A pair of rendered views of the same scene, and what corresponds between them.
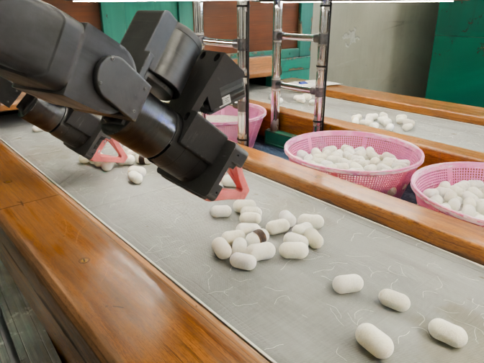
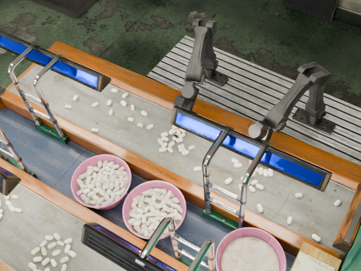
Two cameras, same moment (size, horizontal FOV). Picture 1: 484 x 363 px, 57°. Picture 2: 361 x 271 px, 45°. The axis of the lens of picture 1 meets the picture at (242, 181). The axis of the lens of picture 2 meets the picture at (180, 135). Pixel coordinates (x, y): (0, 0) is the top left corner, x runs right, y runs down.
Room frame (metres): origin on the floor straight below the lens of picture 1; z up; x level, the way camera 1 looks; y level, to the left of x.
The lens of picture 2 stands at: (1.66, -0.25, 2.39)
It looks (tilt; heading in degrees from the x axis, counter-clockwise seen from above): 54 degrees down; 168
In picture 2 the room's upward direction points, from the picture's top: 7 degrees counter-clockwise
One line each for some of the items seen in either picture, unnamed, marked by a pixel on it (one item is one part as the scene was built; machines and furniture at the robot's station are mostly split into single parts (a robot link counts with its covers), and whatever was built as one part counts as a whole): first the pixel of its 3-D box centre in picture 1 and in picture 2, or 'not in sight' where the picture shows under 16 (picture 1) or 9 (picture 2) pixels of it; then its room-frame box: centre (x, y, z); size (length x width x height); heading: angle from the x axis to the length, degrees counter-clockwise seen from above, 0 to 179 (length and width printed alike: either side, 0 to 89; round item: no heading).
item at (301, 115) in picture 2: not in sight; (315, 116); (0.61, 0.65, 0.71); 0.20 x 0.07 x 0.08; 37
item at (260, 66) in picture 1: (246, 68); not in sight; (1.60, -0.02, 0.83); 0.30 x 0.06 x 0.07; 130
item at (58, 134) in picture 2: not in sight; (49, 95); (0.17, -0.52, 0.90); 0.20 x 0.19 x 0.45; 40
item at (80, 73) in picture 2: not in sight; (49, 57); (0.12, -0.46, 1.08); 0.62 x 0.08 x 0.07; 40
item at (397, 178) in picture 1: (350, 171); (155, 213); (0.83, -0.22, 0.72); 0.27 x 0.27 x 0.10
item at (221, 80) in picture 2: not in sight; (209, 70); (0.13, 0.29, 0.71); 0.20 x 0.07 x 0.08; 37
